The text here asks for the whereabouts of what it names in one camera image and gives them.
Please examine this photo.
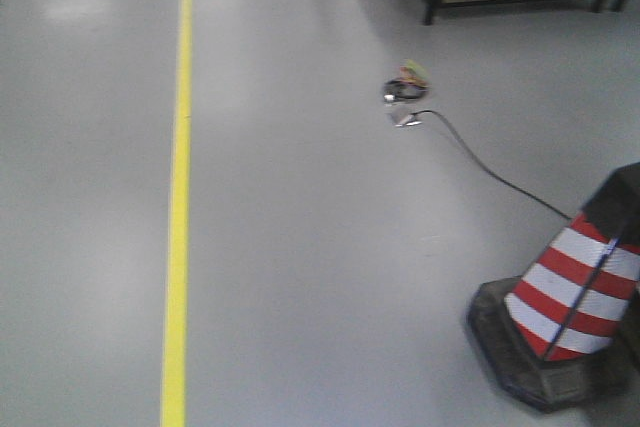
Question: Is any black floor cable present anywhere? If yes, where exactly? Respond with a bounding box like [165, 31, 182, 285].
[387, 109, 574, 222]

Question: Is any left red white traffic cone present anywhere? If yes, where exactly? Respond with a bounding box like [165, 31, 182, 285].
[467, 164, 639, 412]

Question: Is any colourful cable bundle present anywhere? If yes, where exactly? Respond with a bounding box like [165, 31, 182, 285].
[382, 59, 434, 104]

